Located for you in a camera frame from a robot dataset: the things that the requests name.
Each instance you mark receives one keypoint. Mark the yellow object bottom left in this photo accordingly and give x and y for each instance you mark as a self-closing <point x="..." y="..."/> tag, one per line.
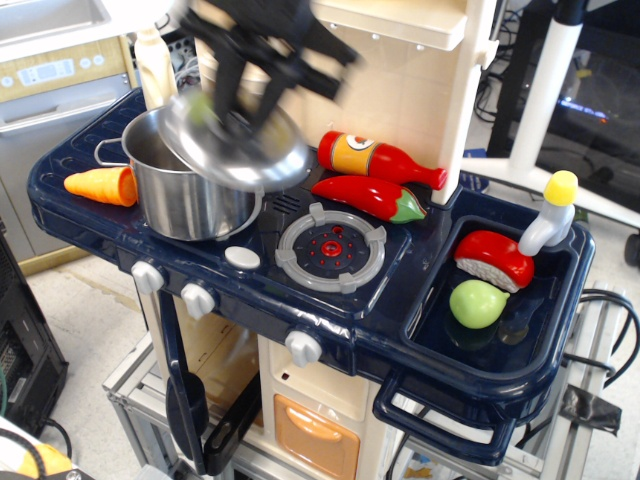
<point x="54" y="462"/>

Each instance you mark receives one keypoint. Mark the red toy sushi piece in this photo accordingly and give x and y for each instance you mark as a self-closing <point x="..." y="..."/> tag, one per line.
<point x="495" y="258"/>

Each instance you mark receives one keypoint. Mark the navy toy kitchen counter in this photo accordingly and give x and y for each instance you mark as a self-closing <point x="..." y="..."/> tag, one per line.
<point x="397" y="329"/>

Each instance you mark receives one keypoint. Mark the grey stove knob middle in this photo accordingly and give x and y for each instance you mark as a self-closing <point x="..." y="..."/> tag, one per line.
<point x="198" y="301"/>

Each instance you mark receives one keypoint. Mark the grey oval button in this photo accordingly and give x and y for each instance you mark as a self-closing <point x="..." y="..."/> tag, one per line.
<point x="242" y="258"/>

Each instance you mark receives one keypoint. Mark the green toy pear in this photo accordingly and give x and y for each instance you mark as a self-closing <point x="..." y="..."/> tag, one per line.
<point x="476" y="304"/>

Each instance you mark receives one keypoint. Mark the orange toy oven drawer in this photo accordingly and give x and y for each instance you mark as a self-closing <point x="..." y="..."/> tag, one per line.
<point x="315" y="440"/>

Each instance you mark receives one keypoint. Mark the red toy chili pepper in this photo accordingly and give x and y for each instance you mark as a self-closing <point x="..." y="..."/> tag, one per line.
<point x="379" y="198"/>

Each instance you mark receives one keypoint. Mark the red toy ketchup bottle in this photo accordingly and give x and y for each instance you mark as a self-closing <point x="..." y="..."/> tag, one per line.
<point x="354" y="155"/>

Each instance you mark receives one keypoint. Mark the grey stove knob right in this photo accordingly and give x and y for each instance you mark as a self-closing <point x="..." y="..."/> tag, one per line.
<point x="303" y="348"/>

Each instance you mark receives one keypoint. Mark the black computer case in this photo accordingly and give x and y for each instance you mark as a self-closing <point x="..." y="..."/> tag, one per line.
<point x="32" y="365"/>

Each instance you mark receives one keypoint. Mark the grey stove knob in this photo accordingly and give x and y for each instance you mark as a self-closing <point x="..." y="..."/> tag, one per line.
<point x="198" y="301"/>
<point x="303" y="348"/>
<point x="147" y="278"/>

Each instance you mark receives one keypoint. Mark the orange toy carrot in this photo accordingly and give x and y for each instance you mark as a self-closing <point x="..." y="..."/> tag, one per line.
<point x="112" y="185"/>

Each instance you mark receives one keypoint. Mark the white stand frame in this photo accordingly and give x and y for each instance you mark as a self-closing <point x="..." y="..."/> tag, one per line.
<point x="519" y="170"/>

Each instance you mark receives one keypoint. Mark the grey appliance with display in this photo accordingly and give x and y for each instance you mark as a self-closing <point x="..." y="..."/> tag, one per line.
<point x="48" y="93"/>

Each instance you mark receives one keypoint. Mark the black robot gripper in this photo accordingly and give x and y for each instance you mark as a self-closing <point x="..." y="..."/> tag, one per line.
<point x="272" y="35"/>

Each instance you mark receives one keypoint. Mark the cream toy kitchen cabinet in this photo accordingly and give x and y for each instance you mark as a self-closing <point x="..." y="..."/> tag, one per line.
<point x="413" y="86"/>

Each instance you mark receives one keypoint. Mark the grey toy stove burner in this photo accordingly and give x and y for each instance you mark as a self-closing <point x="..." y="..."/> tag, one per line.
<point x="331" y="251"/>

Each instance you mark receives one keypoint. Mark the cream toy bottle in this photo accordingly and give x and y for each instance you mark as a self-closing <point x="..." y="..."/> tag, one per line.
<point x="155" y="68"/>

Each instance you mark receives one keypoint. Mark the grey stove knob left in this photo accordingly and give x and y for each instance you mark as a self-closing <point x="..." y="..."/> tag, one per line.
<point x="147" y="278"/>

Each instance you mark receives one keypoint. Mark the stainless steel pot lid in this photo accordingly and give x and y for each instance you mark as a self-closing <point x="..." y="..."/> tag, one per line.
<point x="273" y="159"/>

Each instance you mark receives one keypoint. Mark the grey toy faucet yellow cap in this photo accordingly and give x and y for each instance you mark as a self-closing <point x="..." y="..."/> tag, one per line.
<point x="554" y="219"/>

